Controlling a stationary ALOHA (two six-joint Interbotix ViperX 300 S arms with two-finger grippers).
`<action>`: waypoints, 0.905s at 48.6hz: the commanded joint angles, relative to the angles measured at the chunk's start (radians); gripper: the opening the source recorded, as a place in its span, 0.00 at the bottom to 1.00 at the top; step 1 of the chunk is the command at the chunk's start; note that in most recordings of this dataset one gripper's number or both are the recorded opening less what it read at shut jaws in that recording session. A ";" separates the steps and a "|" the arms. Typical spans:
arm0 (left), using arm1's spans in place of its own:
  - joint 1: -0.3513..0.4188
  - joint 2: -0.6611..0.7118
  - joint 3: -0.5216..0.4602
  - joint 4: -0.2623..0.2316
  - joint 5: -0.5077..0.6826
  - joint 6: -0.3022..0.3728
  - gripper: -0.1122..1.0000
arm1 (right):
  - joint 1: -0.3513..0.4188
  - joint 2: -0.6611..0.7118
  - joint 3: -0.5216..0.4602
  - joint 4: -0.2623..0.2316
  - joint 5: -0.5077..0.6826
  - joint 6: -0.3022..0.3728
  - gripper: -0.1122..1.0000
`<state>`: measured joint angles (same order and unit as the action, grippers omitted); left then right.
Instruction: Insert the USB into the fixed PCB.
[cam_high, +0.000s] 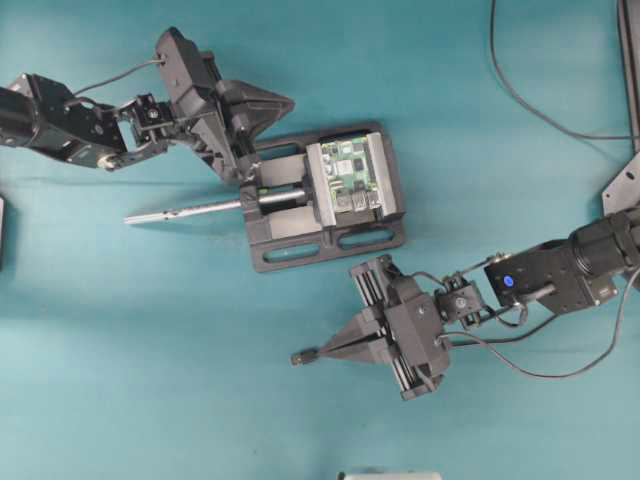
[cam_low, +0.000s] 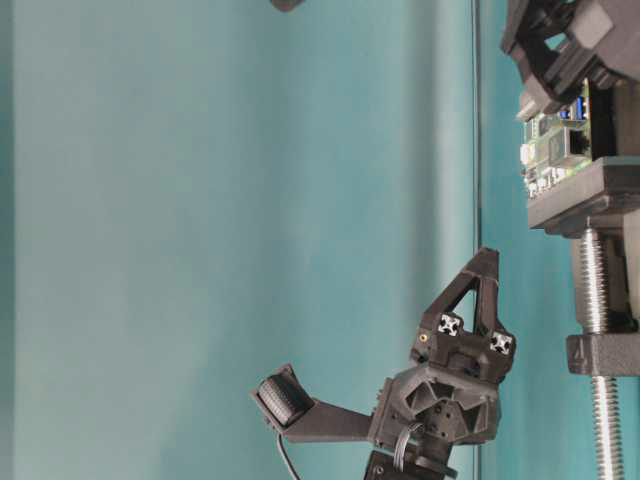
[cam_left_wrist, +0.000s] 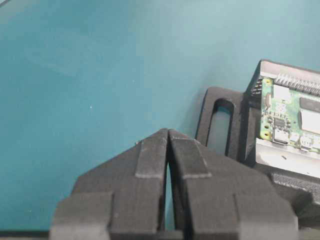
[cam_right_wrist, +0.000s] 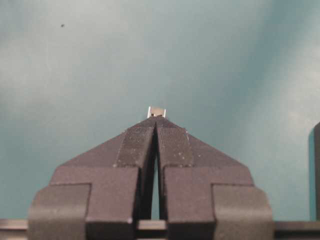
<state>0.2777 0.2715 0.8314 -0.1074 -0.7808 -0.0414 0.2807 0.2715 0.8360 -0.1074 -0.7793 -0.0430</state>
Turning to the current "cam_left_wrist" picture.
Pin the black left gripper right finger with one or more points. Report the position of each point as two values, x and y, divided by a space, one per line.
226 200

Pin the black metal bench vise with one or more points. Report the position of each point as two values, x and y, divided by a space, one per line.
295 174

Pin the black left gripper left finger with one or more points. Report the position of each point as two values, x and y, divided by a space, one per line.
120 199

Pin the green Raspberry Pi board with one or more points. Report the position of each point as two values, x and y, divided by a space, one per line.
290 114

